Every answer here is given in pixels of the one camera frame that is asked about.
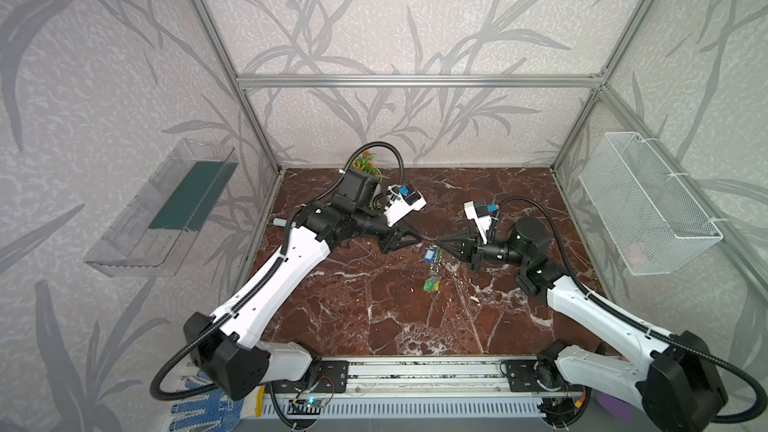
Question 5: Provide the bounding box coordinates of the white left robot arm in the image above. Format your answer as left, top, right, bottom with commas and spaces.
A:
149, 141, 426, 401

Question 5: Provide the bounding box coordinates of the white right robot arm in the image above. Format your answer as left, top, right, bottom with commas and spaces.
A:
436, 201, 767, 431

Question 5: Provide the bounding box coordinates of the potted artificial flower plant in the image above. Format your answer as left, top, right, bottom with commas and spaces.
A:
352, 151, 382, 178

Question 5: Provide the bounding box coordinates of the green circuit board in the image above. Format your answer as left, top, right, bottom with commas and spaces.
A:
288, 395, 334, 416

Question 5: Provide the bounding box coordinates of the blue dotted work glove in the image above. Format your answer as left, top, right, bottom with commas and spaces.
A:
161, 386, 264, 432

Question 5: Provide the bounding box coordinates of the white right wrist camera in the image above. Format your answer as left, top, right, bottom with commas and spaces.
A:
464, 201, 499, 244

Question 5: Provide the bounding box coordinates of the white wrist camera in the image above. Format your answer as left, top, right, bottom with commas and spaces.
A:
383, 185, 426, 227
464, 201, 499, 244

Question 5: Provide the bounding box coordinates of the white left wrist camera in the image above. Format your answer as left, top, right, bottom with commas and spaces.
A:
383, 185, 426, 227

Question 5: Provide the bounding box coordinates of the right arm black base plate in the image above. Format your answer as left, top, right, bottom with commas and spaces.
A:
500, 358, 583, 395

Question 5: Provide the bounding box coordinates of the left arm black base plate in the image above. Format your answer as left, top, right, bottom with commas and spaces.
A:
272, 359, 350, 394

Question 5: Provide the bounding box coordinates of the white wire mesh basket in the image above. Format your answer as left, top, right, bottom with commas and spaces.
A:
580, 132, 723, 276

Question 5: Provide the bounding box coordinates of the clear plastic wall tray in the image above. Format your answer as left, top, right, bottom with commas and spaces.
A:
84, 139, 239, 278

